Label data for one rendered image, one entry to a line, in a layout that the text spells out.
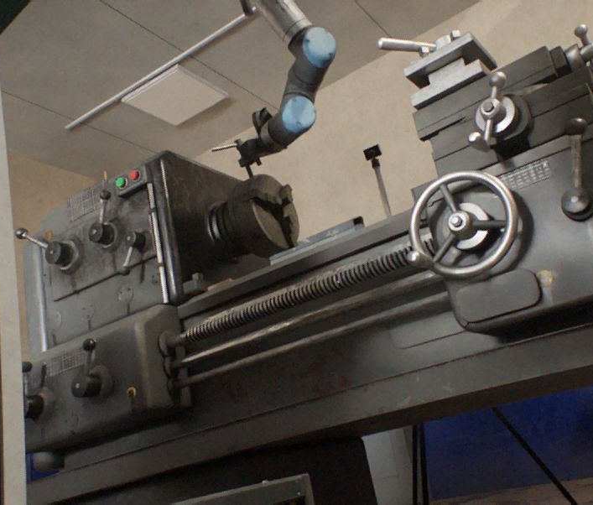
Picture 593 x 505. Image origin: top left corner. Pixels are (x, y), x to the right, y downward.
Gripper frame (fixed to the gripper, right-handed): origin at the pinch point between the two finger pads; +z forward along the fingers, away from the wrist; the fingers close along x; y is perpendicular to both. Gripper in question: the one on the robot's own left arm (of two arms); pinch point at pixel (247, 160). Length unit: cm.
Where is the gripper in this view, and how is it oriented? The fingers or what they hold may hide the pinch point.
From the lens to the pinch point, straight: 208.0
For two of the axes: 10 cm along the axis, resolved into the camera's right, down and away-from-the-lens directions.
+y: 3.9, 9.2, -0.6
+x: 7.6, -2.9, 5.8
